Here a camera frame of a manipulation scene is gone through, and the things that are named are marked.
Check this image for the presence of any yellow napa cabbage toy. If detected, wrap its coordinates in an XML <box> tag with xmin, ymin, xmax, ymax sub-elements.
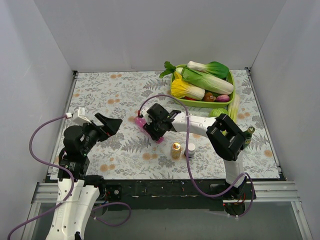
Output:
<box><xmin>170</xmin><ymin>79</ymin><xmax>205</xmax><ymax>101</ymax></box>

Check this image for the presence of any leafy green herb toy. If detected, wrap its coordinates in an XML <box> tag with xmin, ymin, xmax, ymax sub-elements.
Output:
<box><xmin>159</xmin><ymin>61</ymin><xmax>176</xmax><ymax>79</ymax></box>

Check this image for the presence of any bok choy toy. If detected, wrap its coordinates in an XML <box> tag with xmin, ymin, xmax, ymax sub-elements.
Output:
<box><xmin>187</xmin><ymin>61</ymin><xmax>230</xmax><ymax>79</ymax></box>

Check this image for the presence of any clear bottle of yellow pills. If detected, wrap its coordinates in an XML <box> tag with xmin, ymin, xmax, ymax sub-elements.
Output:
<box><xmin>170</xmin><ymin>142</ymin><xmax>181</xmax><ymax>159</ymax></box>

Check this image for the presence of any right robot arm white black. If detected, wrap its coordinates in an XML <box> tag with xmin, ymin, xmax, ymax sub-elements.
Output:
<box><xmin>138</xmin><ymin>103</ymin><xmax>249</xmax><ymax>199</ymax></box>

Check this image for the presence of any green plastic tray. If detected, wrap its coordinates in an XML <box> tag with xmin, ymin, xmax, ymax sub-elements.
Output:
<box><xmin>170</xmin><ymin>64</ymin><xmax>236</xmax><ymax>109</ymax></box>

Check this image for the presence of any black front table rail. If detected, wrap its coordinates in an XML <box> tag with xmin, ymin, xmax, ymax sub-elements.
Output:
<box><xmin>104</xmin><ymin>179</ymin><xmax>234</xmax><ymax>211</ymax></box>

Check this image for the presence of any pink weekly pill organizer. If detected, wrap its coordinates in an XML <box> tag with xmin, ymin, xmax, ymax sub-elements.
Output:
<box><xmin>134</xmin><ymin>116</ymin><xmax>164</xmax><ymax>144</ymax></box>

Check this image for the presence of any white bottle blue label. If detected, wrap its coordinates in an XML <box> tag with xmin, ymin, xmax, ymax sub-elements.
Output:
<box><xmin>184</xmin><ymin>143</ymin><xmax>196</xmax><ymax>158</ymax></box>

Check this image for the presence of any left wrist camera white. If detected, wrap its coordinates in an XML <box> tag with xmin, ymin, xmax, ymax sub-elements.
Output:
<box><xmin>72</xmin><ymin>106</ymin><xmax>92</xmax><ymax>126</ymax></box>

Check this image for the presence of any purple onion toy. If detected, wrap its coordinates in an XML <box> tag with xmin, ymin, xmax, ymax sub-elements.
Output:
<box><xmin>215</xmin><ymin>94</ymin><xmax>230</xmax><ymax>103</ymax></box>

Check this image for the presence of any floral table mat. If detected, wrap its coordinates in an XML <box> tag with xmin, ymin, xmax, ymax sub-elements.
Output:
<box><xmin>48</xmin><ymin>69</ymin><xmax>281</xmax><ymax>181</ymax></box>

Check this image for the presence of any brown mushroom toy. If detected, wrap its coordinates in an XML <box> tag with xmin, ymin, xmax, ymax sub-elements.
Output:
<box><xmin>202</xmin><ymin>92</ymin><xmax>216</xmax><ymax>102</ymax></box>

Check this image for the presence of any round green cabbage toy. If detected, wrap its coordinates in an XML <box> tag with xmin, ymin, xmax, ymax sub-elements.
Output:
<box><xmin>208</xmin><ymin>108</ymin><xmax>228</xmax><ymax>118</ymax></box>

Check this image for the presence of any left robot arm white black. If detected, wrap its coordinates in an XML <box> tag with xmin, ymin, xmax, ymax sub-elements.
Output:
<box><xmin>46</xmin><ymin>112</ymin><xmax>123</xmax><ymax>240</ymax></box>

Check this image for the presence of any green glass bottle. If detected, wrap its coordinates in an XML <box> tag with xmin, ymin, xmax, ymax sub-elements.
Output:
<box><xmin>243</xmin><ymin>126</ymin><xmax>256</xmax><ymax>149</ymax></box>

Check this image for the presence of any green napa cabbage toy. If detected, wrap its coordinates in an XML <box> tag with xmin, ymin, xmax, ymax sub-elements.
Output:
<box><xmin>180</xmin><ymin>67</ymin><xmax>234</xmax><ymax>95</ymax></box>

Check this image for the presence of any celery stalk toy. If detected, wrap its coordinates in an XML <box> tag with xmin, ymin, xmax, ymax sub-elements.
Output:
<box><xmin>228</xmin><ymin>94</ymin><xmax>241</xmax><ymax>123</ymax></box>

